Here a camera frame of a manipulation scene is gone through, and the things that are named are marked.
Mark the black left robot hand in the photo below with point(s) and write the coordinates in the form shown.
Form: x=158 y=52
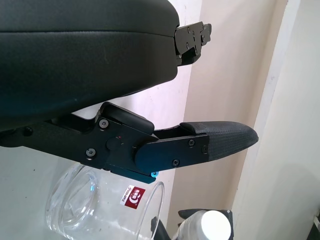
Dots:
x=75 y=62

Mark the clear glass cup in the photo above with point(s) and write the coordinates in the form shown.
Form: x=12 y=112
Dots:
x=100 y=212

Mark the clear plastic water bottle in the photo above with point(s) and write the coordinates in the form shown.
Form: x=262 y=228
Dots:
x=215 y=225

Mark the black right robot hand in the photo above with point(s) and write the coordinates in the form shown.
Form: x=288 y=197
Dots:
x=162 y=232

